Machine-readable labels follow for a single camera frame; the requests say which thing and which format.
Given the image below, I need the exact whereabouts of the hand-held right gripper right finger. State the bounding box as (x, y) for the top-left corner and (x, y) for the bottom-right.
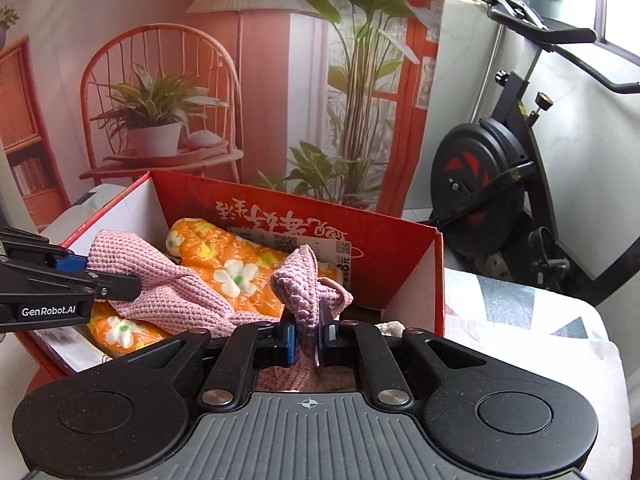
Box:
(317, 302), (488, 407)

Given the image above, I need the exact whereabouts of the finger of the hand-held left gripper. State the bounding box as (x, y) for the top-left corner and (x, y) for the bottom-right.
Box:
(0, 227), (91, 275)
(47, 265), (143, 301)

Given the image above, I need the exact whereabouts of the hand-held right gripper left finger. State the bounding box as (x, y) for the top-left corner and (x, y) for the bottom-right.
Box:
(102, 307), (297, 408)

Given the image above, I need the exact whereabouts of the pink knit cloth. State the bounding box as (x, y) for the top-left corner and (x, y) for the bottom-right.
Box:
(87, 229), (357, 392)

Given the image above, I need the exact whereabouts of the yellow patterned snack bag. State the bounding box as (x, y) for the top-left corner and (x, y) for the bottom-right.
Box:
(86, 216), (338, 358)

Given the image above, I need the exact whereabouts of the red cardboard box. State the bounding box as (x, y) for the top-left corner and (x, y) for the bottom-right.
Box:
(15, 170), (446, 381)

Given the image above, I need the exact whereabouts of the printed tablecloth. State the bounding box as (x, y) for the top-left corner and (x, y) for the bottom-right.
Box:
(40, 185), (631, 480)

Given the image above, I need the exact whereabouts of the black exercise bike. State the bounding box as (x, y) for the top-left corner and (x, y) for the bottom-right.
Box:
(430, 0), (640, 306)

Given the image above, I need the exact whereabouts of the dark-framed window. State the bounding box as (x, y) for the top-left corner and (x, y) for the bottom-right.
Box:
(447, 0), (640, 68)

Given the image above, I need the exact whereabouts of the printed room wall poster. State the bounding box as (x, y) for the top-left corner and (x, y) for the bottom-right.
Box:
(0, 0), (448, 231)

